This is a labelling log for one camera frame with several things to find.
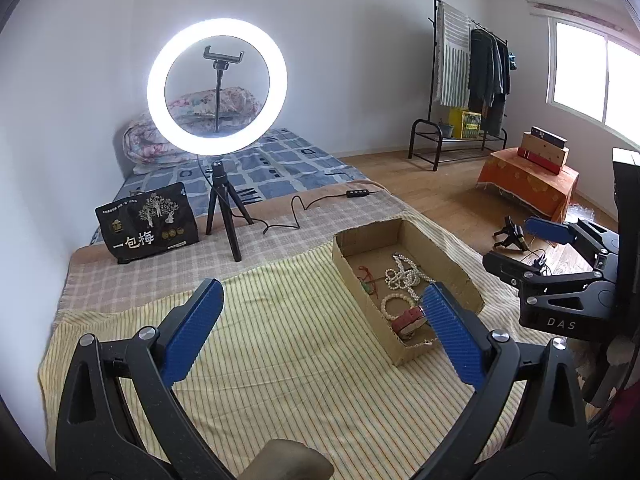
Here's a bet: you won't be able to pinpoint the black phone holder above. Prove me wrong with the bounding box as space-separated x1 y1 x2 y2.
202 46 246 134

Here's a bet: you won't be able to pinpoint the dark hanging clothes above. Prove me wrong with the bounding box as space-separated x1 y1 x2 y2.
467 27 512 136

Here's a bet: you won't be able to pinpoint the red wristband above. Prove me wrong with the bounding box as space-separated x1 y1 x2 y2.
392 306 431 338

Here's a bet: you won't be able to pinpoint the black printed snack bag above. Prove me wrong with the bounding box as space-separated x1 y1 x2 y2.
95 183 199 266

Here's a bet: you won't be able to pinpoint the yellow box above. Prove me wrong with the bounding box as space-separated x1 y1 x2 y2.
448 106 483 140

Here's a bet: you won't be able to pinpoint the tan and red box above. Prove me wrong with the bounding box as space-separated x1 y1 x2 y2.
517 126 571 177

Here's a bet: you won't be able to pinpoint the window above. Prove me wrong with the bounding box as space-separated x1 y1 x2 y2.
547 15 640 143

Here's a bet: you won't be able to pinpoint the blue patterned bedsheet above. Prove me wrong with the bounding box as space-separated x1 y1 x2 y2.
90 127 371 246

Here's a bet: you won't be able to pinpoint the white striped towel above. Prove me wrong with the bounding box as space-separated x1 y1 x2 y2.
434 1 472 107

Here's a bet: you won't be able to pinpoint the pale yellow bead bracelet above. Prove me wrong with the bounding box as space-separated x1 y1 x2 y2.
380 294 418 321

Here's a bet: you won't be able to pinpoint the orange cloth covered table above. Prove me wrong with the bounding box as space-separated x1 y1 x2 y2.
476 147 581 223

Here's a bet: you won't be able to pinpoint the beige plaid bedsheet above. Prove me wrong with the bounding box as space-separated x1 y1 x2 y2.
57 185 531 346

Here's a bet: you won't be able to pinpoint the small black floor tripod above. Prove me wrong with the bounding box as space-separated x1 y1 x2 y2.
492 216 528 252

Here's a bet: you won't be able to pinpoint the white pearl necklace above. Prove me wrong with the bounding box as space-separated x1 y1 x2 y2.
384 252 436 293

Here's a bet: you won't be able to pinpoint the black light cable with controller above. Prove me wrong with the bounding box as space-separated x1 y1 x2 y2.
262 187 386 236

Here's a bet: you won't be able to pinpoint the white ring light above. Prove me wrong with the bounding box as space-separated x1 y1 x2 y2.
146 17 289 155

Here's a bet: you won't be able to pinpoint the pink clothing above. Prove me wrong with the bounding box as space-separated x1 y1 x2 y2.
590 385 640 480

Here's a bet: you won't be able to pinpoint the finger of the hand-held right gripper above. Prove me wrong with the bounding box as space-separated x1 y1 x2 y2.
524 216 621 273
482 251 601 301

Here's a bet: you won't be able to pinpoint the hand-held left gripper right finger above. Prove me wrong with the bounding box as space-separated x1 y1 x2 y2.
415 281 591 480

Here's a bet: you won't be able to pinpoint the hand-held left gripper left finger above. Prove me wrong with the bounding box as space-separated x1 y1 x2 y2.
55 277 226 480

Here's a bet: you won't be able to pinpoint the black clothes rack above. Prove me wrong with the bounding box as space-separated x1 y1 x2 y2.
407 0 511 173

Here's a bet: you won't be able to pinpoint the cardboard box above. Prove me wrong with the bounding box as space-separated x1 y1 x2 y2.
332 217 485 368

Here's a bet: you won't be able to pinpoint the floral folded quilt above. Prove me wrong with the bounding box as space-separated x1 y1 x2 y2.
122 86 263 176

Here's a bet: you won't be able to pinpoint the yellow striped blanket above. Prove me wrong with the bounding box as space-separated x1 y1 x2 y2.
37 245 546 480

